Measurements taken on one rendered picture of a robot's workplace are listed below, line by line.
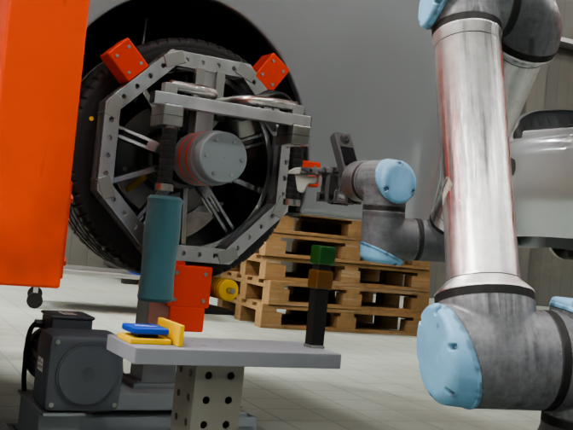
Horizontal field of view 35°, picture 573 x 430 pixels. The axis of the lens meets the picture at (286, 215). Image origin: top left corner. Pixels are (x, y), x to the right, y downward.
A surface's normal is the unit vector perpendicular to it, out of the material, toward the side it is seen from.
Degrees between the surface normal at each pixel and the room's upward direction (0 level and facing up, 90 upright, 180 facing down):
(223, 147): 90
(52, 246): 90
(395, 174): 85
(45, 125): 90
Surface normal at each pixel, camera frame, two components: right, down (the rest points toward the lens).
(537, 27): 0.21, 0.61
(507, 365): 0.19, -0.06
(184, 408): -0.88, -0.10
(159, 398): 0.47, 0.03
